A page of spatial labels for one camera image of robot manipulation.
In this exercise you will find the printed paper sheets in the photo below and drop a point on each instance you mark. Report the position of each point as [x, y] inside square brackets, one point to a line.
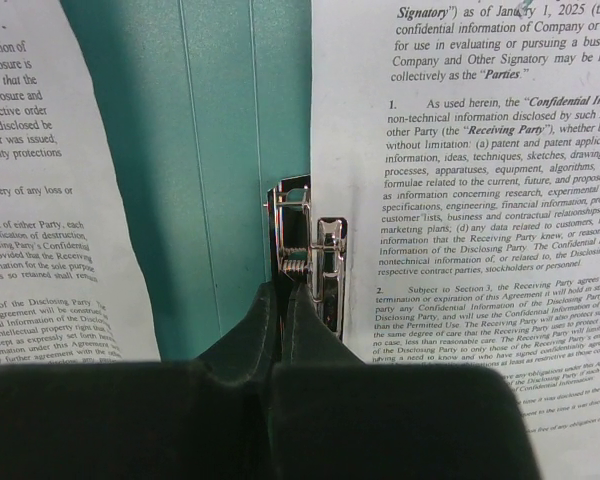
[71, 289]

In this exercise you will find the printed paper stack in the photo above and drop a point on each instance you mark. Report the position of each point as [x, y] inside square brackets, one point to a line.
[460, 140]

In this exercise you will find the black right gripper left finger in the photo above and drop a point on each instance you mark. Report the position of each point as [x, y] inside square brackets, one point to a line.
[197, 419]

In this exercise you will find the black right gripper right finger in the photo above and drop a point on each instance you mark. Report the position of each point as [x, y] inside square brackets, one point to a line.
[335, 417]

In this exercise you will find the teal plastic file folder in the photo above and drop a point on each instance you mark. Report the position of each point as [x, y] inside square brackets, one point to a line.
[206, 106]

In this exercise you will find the silver metal folder clip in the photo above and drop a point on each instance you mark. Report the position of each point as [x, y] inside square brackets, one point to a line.
[308, 262]

